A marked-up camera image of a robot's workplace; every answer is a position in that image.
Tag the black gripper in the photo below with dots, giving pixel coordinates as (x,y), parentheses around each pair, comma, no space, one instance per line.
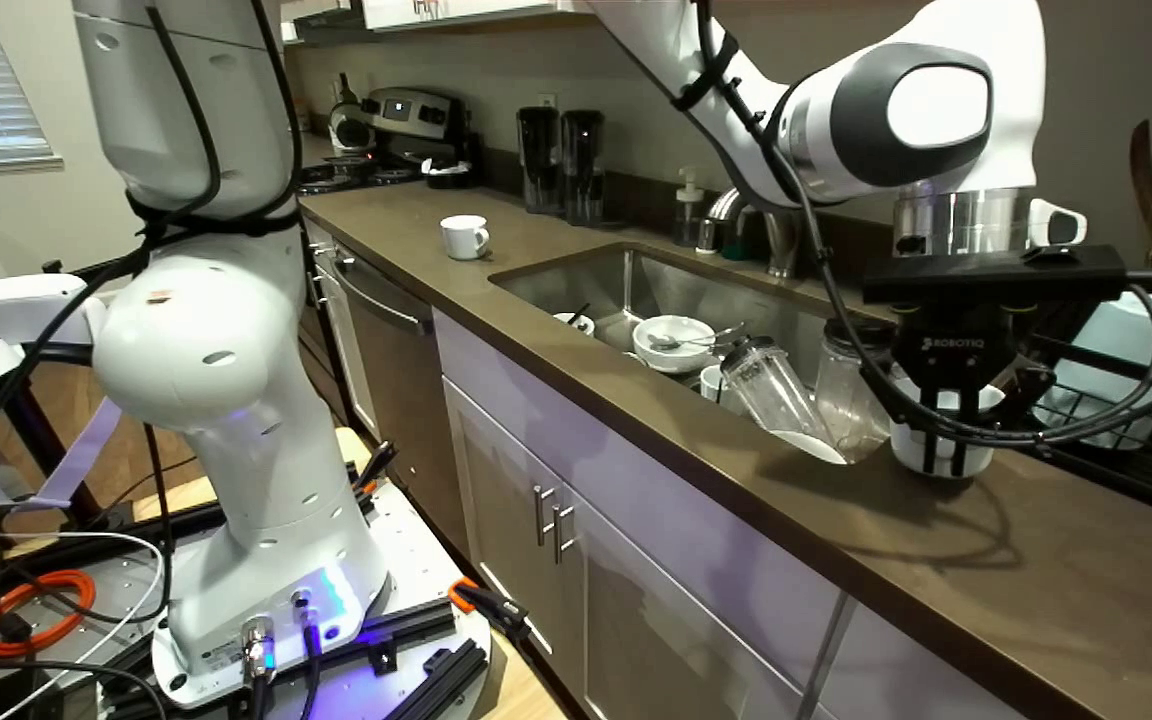
(962,345)

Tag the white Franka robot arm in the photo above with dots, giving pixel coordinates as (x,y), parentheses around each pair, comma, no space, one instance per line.
(242,401)

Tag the stainless steel sink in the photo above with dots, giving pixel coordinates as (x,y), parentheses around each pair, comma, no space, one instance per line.
(682,287)

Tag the sink front cabinet panel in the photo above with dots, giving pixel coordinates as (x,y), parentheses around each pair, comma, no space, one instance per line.
(630,494)

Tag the small white mug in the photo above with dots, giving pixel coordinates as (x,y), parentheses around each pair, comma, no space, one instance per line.
(467,243)

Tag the tall clear container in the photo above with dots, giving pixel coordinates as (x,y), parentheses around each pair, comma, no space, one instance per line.
(776,393)

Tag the small white cup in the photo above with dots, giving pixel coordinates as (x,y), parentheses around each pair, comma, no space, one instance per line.
(713,387)

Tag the lower cabinet door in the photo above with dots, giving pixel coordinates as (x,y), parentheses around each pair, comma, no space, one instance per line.
(488,534)
(909,675)
(682,642)

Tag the white bowl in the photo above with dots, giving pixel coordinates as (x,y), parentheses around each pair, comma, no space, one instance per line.
(676,345)

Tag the curved metal faucet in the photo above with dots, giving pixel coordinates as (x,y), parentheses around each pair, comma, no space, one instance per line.
(721,214)

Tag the clear soap dispenser white pump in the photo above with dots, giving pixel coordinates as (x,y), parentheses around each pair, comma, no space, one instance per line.
(691,214)

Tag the black canister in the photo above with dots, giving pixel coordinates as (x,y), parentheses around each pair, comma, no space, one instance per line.
(582,166)
(536,161)

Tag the black clamp orange grip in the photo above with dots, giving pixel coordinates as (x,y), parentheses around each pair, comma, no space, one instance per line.
(488,611)
(377,474)

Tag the stainless dishwasher front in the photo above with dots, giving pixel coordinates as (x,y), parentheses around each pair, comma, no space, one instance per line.
(401,401)

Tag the speckled robot mounting table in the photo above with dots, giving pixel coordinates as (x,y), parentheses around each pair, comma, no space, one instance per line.
(418,546)

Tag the black coffee machine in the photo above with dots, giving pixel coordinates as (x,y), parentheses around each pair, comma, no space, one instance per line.
(401,123)

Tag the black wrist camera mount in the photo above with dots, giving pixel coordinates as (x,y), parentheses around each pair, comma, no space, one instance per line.
(1000,279)

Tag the black aluminium rail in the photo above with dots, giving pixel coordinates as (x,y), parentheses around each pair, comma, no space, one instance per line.
(377,632)
(441,682)

